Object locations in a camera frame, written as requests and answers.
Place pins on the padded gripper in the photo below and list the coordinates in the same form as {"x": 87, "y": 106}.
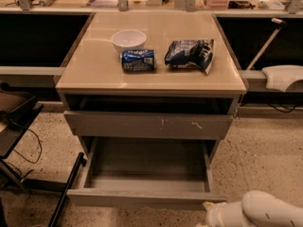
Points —
{"x": 220, "y": 214}

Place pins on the grey drawer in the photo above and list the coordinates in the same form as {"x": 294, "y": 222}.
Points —
{"x": 155, "y": 173}
{"x": 149, "y": 125}

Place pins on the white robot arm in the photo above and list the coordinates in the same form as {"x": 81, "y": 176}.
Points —
{"x": 255, "y": 209}

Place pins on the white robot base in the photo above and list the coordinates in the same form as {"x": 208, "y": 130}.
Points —
{"x": 281, "y": 77}

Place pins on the beige drawer cabinet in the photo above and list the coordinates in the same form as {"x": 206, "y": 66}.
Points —
{"x": 94, "y": 81}

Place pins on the black metal bar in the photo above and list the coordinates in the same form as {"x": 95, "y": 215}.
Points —
{"x": 80, "y": 161}

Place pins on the blue chip bag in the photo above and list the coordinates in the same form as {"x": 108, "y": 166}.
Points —
{"x": 191, "y": 53}

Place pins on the blue soda can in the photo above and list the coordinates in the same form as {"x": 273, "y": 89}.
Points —
{"x": 140, "y": 60}

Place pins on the white bowl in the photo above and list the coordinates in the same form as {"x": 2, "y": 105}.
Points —
{"x": 128, "y": 39}

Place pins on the white stick with tip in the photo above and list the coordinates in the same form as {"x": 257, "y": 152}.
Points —
{"x": 279, "y": 25}

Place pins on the black side cart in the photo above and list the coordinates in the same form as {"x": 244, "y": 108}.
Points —
{"x": 17, "y": 111}

